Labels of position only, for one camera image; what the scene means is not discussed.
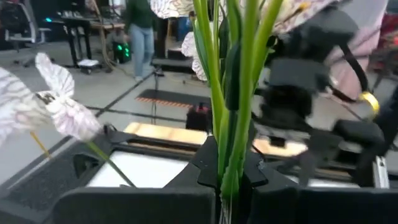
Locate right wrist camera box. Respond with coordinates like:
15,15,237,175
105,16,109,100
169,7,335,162
297,9,358,60

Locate yellow cable tag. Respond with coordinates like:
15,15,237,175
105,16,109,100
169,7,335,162
359,91,381,116

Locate black box red top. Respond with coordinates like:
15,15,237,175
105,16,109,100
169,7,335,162
185,104,213,131

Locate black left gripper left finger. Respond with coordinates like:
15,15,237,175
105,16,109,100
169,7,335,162
52,135,218,224

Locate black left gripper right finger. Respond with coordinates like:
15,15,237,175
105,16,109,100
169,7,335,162
242,148,398,224

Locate black work table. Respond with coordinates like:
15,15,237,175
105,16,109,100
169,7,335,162
60,12,125,68

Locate light wooden table board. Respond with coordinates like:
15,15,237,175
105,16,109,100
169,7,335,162
123,121,309,158

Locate black box green lights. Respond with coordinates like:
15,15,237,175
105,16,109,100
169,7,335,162
111,42,132,65

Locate white artificial flower bunch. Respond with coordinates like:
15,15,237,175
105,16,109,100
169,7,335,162
0,0,336,224

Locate person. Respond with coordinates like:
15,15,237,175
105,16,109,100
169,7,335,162
123,0,157,82
323,0,389,100

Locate grey office chair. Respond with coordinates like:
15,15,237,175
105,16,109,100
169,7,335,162
0,0,52,68

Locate black mat orange stripes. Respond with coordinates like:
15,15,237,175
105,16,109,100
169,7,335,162
135,89,212,110

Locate silver aluminium bracket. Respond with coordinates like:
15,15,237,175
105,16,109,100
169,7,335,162
372,155,390,189

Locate black perforated computer case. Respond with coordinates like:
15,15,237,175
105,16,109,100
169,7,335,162
0,133,109,215

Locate black tripod stand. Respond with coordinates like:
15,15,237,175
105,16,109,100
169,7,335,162
150,68,165,126

